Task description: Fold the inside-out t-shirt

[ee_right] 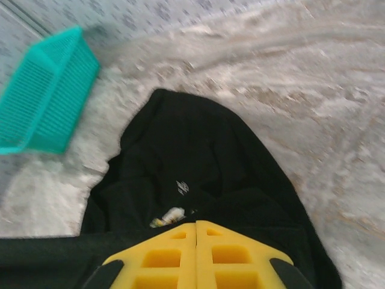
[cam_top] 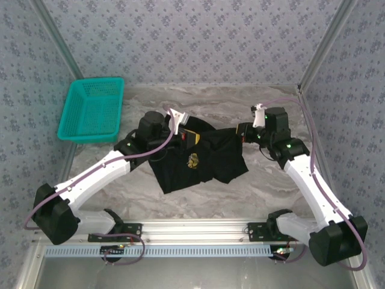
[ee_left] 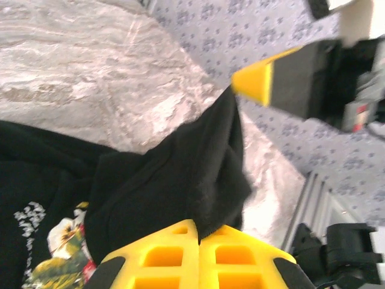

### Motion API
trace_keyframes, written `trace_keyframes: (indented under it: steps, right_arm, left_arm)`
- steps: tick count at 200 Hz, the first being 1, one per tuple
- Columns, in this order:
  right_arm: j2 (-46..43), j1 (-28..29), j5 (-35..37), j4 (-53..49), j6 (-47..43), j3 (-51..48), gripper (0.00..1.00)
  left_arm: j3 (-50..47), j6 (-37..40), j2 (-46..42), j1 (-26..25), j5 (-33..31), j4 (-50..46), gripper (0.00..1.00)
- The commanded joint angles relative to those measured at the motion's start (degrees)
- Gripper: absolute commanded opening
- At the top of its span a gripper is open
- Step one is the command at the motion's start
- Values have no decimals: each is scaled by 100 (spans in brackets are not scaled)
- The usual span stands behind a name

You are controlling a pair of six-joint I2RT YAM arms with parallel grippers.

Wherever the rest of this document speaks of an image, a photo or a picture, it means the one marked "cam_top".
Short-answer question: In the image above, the black t-shirt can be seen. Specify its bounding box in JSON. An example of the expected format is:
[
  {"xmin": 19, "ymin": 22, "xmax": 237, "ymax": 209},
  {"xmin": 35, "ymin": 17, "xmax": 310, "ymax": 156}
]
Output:
[{"xmin": 149, "ymin": 117, "xmax": 250, "ymax": 195}]

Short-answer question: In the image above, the teal plastic basket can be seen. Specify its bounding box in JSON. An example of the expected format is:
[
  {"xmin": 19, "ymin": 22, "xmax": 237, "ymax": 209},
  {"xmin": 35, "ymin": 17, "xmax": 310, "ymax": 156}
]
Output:
[{"xmin": 57, "ymin": 77, "xmax": 126, "ymax": 144}]

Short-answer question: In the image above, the small electronics board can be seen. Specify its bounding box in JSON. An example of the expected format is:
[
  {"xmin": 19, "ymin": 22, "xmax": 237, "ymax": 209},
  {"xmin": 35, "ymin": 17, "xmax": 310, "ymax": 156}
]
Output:
[
  {"xmin": 272, "ymin": 245, "xmax": 297, "ymax": 259},
  {"xmin": 100, "ymin": 245, "xmax": 126, "ymax": 256}
]

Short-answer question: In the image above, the aluminium side rail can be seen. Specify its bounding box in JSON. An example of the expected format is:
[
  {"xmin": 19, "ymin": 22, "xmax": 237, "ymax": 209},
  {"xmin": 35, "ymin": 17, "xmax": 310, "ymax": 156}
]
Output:
[
  {"xmin": 296, "ymin": 85, "xmax": 343, "ymax": 219},
  {"xmin": 58, "ymin": 141, "xmax": 79, "ymax": 193}
]

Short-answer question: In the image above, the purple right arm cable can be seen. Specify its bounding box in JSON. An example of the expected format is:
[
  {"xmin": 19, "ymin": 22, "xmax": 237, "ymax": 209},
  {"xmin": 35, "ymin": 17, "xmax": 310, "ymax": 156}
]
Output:
[{"xmin": 261, "ymin": 96, "xmax": 368, "ymax": 272}]

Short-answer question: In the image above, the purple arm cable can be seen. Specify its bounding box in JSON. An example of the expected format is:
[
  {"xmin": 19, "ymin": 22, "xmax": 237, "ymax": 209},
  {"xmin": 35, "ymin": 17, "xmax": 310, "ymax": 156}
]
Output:
[
  {"xmin": 23, "ymin": 107, "xmax": 177, "ymax": 266},
  {"xmin": 261, "ymin": 96, "xmax": 368, "ymax": 272}
]

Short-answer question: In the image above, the aluminium corner post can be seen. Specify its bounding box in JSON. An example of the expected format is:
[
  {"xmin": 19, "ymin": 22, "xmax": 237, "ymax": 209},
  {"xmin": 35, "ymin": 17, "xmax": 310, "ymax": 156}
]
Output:
[
  {"xmin": 297, "ymin": 0, "xmax": 360, "ymax": 91},
  {"xmin": 29, "ymin": 0, "xmax": 85, "ymax": 79}
]

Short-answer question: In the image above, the aluminium frame rail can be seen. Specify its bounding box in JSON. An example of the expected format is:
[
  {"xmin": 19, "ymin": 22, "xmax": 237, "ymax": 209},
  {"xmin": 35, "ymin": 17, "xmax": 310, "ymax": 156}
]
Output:
[{"xmin": 32, "ymin": 219, "xmax": 360, "ymax": 244}]

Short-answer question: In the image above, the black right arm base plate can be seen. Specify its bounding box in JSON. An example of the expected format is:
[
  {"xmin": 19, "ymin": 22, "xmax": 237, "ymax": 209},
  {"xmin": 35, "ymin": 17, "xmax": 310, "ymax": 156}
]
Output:
[{"xmin": 247, "ymin": 222, "xmax": 303, "ymax": 243}]

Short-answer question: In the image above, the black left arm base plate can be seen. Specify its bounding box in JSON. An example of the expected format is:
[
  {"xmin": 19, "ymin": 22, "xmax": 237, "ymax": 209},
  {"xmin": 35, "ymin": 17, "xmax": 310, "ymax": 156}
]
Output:
[{"xmin": 87, "ymin": 222, "xmax": 143, "ymax": 243}]

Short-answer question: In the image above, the white slotted cable duct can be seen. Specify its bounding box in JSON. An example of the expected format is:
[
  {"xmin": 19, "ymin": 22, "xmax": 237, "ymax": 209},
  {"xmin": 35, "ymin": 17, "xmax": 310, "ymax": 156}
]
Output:
[{"xmin": 44, "ymin": 244, "xmax": 274, "ymax": 258}]

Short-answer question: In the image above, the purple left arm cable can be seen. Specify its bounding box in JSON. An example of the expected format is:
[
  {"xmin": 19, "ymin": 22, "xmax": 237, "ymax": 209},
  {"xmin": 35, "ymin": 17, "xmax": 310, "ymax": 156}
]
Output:
[{"xmin": 23, "ymin": 107, "xmax": 177, "ymax": 266}]

